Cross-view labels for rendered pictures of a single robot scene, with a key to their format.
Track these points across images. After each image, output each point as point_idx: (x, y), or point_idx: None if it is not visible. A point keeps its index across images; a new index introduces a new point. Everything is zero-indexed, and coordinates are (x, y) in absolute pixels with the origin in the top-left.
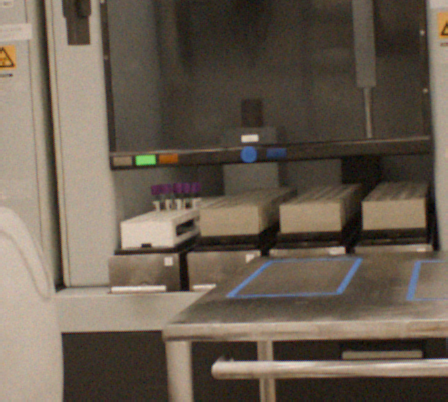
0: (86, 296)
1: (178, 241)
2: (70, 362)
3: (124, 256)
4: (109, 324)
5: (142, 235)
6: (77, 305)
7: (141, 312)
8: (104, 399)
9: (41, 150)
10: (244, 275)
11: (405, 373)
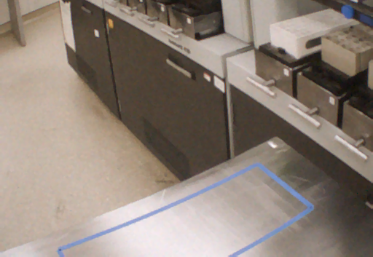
0: (244, 69)
1: (310, 52)
2: (237, 106)
3: (262, 54)
4: (256, 95)
5: (280, 41)
6: (240, 73)
7: (271, 98)
8: (252, 140)
9: None
10: (167, 199)
11: None
